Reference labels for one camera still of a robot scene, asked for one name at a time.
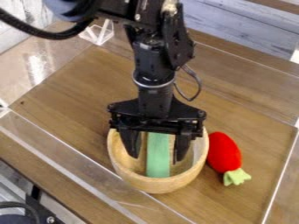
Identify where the black table mount bracket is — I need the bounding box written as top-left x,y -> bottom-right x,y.
0,185 -> 67,224

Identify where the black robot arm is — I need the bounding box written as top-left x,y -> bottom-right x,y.
44,0 -> 206,161

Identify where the red plush strawberry toy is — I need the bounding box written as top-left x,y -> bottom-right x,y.
207,132 -> 251,186

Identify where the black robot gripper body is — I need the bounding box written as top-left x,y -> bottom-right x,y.
107,84 -> 208,138

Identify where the green rectangular block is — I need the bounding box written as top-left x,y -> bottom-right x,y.
146,132 -> 171,178

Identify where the clear acrylic tray wall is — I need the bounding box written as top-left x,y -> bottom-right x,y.
0,31 -> 299,224

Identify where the brown wooden bowl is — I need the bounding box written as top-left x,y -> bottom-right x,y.
107,129 -> 210,194

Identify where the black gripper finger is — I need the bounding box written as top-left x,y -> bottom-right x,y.
174,134 -> 192,162
119,129 -> 142,158

